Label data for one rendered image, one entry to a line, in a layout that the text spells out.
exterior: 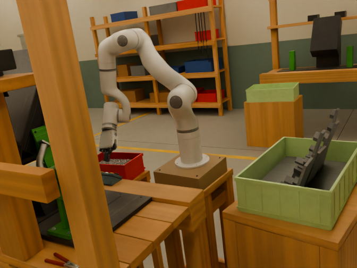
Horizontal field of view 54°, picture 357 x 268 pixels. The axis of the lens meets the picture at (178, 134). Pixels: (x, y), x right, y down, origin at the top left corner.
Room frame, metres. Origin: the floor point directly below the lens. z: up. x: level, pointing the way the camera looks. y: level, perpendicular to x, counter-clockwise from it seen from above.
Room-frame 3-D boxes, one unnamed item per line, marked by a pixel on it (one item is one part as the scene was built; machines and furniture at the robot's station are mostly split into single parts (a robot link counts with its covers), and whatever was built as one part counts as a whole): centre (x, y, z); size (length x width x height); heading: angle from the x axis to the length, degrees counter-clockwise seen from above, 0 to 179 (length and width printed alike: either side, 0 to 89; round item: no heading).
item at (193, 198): (1.86, 0.59, 0.82); 1.50 x 0.14 x 0.15; 57
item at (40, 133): (1.63, 0.64, 1.17); 0.13 x 0.12 x 0.20; 57
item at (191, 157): (1.81, -0.05, 1.02); 0.19 x 0.19 x 0.18
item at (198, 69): (7.58, 0.24, 1.10); 3.01 x 0.55 x 2.20; 56
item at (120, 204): (1.62, 0.74, 0.89); 1.10 x 0.42 x 0.02; 57
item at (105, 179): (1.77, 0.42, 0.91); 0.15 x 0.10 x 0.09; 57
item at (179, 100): (1.77, -0.04, 1.24); 0.19 x 0.12 x 0.24; 160
